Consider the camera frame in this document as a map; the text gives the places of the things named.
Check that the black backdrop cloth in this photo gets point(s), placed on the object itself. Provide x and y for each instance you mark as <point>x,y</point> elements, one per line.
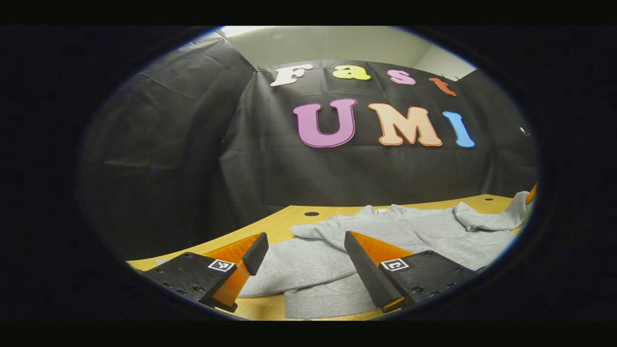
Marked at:
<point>289,173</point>

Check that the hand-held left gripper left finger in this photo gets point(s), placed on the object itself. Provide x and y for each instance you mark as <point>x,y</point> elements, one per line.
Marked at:
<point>256,253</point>

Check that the grey sweatshirt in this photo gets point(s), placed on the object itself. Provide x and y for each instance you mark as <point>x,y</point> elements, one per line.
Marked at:
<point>434,236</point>

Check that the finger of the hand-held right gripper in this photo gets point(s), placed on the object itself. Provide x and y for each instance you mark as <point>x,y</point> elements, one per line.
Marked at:
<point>531,195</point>

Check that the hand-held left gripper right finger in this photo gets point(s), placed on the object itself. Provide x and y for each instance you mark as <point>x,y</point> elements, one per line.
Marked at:
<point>366,272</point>

